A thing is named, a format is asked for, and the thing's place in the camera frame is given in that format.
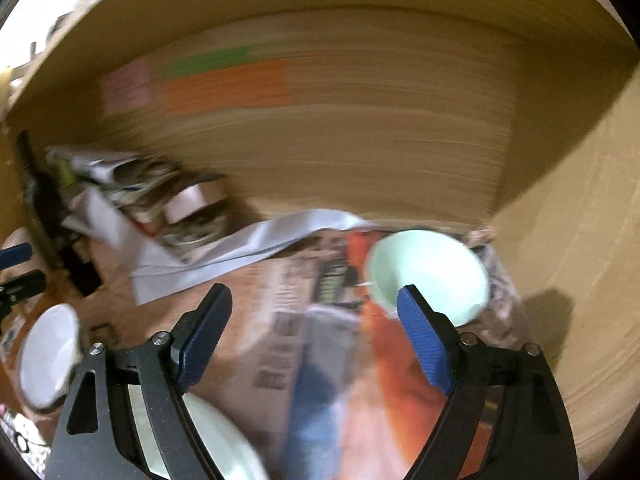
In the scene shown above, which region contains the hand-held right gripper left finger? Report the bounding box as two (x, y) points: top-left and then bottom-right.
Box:
(45, 282), (235, 480)

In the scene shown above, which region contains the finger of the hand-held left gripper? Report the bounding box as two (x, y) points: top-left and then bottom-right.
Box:
(0, 269), (47, 307)
(0, 242), (32, 268)

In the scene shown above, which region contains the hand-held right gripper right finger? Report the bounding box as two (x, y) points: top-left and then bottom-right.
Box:
(396, 284), (581, 480)

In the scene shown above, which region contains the white bowl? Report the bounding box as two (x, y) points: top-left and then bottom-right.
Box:
(19, 303), (82, 408)

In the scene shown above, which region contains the light green bowl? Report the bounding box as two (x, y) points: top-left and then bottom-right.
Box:
(364, 230), (491, 328)

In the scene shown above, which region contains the light green plate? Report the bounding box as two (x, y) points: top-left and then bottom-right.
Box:
(127, 385), (268, 480)

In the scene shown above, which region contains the dark wine bottle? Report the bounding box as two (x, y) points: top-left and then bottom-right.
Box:
(20, 132), (103, 297)

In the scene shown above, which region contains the colourful printed paper sheet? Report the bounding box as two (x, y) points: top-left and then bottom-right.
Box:
(240, 227), (531, 480)

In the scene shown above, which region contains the brown printed table cloth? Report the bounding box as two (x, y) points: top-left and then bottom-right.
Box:
(0, 240), (311, 480)

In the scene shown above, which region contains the long white paper strip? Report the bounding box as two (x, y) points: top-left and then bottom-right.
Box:
(131, 209), (376, 306)

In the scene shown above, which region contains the small bowl of trinkets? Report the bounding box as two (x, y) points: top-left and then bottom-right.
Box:
(160, 210), (236, 258)

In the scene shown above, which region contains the pile of papers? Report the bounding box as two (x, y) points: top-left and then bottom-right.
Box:
(45, 145), (236, 261)

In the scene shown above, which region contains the white card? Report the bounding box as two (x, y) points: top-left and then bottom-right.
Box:
(164, 184), (228, 223)

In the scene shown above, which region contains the pink paper note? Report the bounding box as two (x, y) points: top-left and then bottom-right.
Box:
(102, 60), (156, 116)

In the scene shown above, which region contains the orange paper note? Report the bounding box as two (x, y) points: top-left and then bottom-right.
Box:
(155, 60), (291, 116)

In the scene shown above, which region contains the green paper note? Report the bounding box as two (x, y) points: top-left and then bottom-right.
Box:
(162, 46), (256, 77)

